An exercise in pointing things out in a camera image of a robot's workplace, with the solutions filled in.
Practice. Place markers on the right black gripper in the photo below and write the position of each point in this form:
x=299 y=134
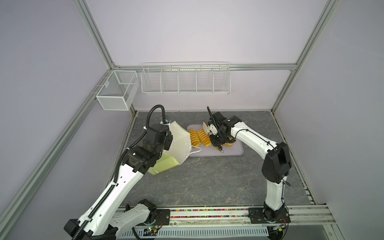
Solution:
x=214 y=142

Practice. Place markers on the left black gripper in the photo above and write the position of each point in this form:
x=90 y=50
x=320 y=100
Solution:
x=168 y=142

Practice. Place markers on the green paper gift bag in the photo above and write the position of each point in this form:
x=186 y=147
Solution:
x=181 y=148

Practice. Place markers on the long ridged yellow bread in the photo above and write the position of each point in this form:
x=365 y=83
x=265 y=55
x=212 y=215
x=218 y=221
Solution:
x=195 y=140

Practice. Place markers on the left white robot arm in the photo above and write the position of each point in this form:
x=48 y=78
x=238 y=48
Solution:
x=99 y=221

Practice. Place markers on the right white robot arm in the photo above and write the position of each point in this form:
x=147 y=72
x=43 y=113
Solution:
x=276 y=166

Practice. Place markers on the small white mesh basket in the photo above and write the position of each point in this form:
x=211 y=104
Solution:
x=119 y=90

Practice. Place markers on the long white wire rack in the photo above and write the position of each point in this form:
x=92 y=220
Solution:
x=186 y=78

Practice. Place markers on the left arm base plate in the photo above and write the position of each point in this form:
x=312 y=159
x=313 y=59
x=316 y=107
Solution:
x=158 y=217

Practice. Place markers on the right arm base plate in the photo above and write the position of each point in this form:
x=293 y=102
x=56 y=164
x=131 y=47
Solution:
x=269 y=216

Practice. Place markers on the white vented cable duct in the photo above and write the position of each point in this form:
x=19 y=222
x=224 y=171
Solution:
x=203 y=233

